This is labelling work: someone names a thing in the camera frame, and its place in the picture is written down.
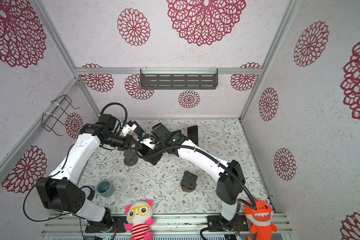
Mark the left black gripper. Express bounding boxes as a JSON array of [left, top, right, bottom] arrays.
[[103, 133, 143, 152]]

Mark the black phone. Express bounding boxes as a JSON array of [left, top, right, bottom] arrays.
[[181, 171, 198, 187], [187, 125, 199, 146]]

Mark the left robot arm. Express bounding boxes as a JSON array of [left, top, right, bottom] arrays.
[[36, 124, 136, 232]]

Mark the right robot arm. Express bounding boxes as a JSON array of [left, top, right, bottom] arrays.
[[134, 123, 254, 231]]

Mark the tilted phone back left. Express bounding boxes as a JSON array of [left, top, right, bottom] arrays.
[[133, 121, 146, 140]]

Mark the round wooden phone stand centre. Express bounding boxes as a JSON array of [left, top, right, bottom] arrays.
[[181, 185, 196, 193]]

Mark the teal ceramic cup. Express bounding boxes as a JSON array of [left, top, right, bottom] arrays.
[[96, 180, 115, 198]]

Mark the small round clock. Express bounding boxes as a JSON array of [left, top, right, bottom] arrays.
[[81, 186, 95, 201]]

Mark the white pink plush doll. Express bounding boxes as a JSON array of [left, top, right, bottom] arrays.
[[125, 200, 154, 240]]

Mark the red shark plush toy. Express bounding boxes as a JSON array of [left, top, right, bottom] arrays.
[[244, 200, 278, 240]]

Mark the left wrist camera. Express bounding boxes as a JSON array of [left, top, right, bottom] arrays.
[[121, 122, 137, 137]]

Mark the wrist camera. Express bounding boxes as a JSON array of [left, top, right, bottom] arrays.
[[142, 138, 157, 150], [121, 122, 137, 137]]

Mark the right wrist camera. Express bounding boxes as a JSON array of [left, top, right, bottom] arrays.
[[142, 138, 157, 150]]

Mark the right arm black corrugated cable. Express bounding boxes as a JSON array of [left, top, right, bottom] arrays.
[[134, 136, 258, 240]]

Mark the grey wall shelf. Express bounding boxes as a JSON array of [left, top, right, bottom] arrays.
[[140, 69, 219, 90]]

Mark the black wire wall rack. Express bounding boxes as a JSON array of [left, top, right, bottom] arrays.
[[40, 94, 79, 137]]

